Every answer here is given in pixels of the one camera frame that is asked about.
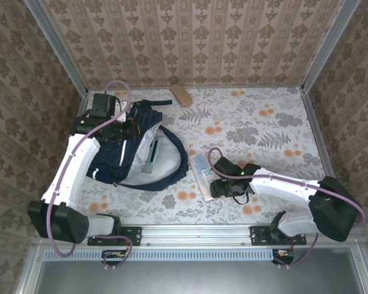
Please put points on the teal calculator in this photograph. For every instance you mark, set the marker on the teal calculator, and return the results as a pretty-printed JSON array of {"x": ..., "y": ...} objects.
[{"x": 154, "y": 151}]

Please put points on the navy blue student backpack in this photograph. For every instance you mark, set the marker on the navy blue student backpack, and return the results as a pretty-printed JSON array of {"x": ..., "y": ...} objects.
[{"x": 110, "y": 159}]

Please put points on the clear face mask pack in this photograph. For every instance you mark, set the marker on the clear face mask pack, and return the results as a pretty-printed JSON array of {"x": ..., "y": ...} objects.
[{"x": 202, "y": 171}]

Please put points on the tan oval case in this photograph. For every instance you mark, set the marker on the tan oval case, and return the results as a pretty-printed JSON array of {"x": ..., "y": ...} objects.
[{"x": 181, "y": 95}]

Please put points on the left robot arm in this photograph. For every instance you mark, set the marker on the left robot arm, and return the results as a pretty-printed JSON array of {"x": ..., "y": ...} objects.
[{"x": 76, "y": 165}]

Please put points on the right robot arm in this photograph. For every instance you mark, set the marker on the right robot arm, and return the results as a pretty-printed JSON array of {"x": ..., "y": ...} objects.
[{"x": 282, "y": 191}]

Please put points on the floral patterned table cover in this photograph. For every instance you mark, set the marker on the floral patterned table cover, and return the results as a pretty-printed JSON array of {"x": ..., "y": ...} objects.
[{"x": 248, "y": 122}]

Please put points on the gray metal panel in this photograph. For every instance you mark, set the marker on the gray metal panel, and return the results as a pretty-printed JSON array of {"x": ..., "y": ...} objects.
[{"x": 187, "y": 278}]

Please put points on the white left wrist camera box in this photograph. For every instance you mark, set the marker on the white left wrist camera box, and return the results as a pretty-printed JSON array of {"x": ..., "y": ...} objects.
[{"x": 121, "y": 110}]

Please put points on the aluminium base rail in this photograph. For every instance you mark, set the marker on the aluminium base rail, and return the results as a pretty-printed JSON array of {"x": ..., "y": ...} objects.
[{"x": 196, "y": 234}]

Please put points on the aluminium corner post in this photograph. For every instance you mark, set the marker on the aluminium corner post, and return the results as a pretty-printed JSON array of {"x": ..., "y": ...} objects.
[
  {"x": 328, "y": 46},
  {"x": 56, "y": 46}
]

